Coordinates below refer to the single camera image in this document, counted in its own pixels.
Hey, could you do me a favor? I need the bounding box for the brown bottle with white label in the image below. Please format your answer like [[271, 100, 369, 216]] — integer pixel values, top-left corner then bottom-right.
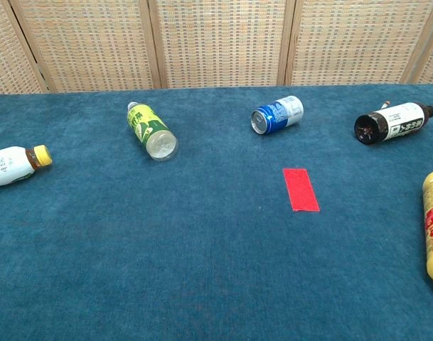
[[353, 102, 433, 146]]

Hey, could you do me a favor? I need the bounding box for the blue and white can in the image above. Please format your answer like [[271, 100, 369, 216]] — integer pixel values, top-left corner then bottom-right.
[[250, 94, 305, 136]]

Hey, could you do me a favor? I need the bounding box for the green label clear bottle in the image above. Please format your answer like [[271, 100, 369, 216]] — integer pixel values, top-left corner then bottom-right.
[[126, 101, 179, 163]]

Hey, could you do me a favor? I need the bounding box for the white bottle with yellow cap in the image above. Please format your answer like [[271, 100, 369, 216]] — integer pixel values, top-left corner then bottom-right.
[[0, 144, 53, 190]]

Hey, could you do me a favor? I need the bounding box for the blue carpet table cloth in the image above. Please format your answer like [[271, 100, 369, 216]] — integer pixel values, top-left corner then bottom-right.
[[0, 83, 433, 341]]

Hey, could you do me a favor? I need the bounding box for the small red object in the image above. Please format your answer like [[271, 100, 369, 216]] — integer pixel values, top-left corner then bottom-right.
[[282, 168, 321, 213]]

